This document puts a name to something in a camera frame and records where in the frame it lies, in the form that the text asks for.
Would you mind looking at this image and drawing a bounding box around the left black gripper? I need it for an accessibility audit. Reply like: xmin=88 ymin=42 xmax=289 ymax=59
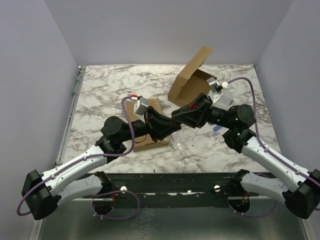
xmin=119 ymin=106 xmax=182 ymax=143

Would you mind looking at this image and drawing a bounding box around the taped brown cardboard box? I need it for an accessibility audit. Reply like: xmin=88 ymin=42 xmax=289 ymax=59
xmin=125 ymin=98 xmax=169 ymax=153

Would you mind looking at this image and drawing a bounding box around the brown cardboard express box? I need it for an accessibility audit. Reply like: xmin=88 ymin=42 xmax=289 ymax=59
xmin=167 ymin=46 xmax=217 ymax=107

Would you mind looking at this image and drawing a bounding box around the red black utility knife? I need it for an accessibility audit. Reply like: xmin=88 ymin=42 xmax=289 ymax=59
xmin=188 ymin=103 xmax=198 ymax=110

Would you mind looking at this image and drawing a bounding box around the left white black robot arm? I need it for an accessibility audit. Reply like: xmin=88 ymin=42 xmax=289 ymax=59
xmin=16 ymin=106 xmax=182 ymax=220

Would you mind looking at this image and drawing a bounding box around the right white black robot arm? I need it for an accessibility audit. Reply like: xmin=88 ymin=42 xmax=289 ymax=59
xmin=171 ymin=93 xmax=320 ymax=219

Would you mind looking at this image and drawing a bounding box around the clear plastic wrap piece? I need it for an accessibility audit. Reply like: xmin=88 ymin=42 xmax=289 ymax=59
xmin=170 ymin=132 xmax=189 ymax=159

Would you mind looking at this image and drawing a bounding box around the small blue plastic piece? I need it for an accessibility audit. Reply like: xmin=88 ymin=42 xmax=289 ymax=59
xmin=213 ymin=125 xmax=222 ymax=132

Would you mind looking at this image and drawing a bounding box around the clear plastic container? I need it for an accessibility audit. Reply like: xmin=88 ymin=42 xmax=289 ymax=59
xmin=212 ymin=90 xmax=234 ymax=110

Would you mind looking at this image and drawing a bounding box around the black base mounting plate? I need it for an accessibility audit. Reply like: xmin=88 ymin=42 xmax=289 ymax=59
xmin=107 ymin=172 xmax=246 ymax=208

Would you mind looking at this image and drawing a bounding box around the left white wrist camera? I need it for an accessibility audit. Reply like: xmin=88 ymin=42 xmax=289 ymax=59
xmin=130 ymin=94 xmax=149 ymax=122

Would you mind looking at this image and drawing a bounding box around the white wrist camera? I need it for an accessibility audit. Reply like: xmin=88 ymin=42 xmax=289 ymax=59
xmin=206 ymin=77 xmax=229 ymax=103
xmin=130 ymin=94 xmax=149 ymax=122

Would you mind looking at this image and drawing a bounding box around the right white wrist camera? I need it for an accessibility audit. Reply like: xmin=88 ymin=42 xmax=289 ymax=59
xmin=206 ymin=77 xmax=229 ymax=103

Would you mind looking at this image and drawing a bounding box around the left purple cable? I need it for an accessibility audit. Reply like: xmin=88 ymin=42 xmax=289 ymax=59
xmin=16 ymin=94 xmax=141 ymax=221

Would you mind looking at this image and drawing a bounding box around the purple cable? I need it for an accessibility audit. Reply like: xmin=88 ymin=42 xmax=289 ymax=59
xmin=16 ymin=94 xmax=141 ymax=221
xmin=224 ymin=77 xmax=320 ymax=218

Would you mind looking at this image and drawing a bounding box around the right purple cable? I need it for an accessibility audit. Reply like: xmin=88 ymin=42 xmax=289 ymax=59
xmin=224 ymin=77 xmax=320 ymax=218

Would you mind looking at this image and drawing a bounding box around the aluminium frame rail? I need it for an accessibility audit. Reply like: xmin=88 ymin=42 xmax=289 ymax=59
xmin=54 ymin=174 xmax=291 ymax=203

